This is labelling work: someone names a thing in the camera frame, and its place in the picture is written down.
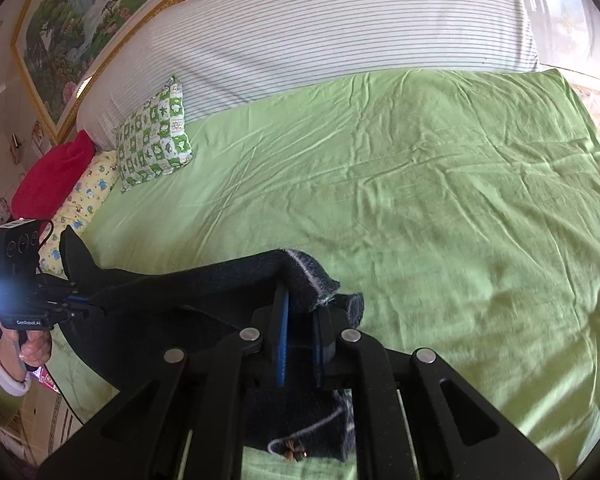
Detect black knit pants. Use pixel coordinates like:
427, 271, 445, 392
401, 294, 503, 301
59, 229, 365, 462

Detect person's left hand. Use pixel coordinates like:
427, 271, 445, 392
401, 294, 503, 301
0, 328, 52, 376

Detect red fuzzy blanket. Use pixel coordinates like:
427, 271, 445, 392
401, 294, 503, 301
10, 130, 95, 220

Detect yellow cartoon print pillow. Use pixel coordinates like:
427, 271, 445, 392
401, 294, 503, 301
40, 151, 119, 278

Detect green bed sheet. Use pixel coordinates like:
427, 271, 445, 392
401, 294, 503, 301
44, 66, 600, 480

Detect green frog checkered pillow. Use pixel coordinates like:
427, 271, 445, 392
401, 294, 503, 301
114, 76, 194, 193

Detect gold framed landscape painting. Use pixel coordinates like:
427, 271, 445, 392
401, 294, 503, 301
10, 0, 185, 143

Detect white striped duvet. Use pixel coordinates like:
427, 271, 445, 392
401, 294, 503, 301
76, 0, 539, 150

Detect black camera box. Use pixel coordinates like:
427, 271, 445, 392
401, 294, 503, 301
0, 219, 42, 296

